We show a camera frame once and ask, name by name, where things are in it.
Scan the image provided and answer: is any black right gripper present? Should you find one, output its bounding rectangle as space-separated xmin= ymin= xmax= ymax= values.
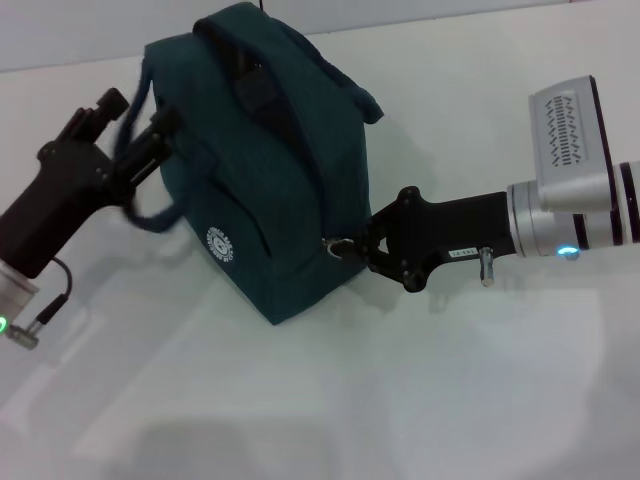
xmin=343 ymin=185 xmax=516 ymax=294

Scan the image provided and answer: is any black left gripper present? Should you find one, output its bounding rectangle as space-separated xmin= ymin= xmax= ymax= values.
xmin=0 ymin=88 xmax=182 ymax=280

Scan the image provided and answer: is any dark teal fabric lunch bag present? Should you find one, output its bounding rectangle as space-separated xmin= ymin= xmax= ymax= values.
xmin=112 ymin=1 xmax=385 ymax=327

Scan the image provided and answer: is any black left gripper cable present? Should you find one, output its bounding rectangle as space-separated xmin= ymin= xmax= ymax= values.
xmin=9 ymin=256 xmax=76 ymax=347

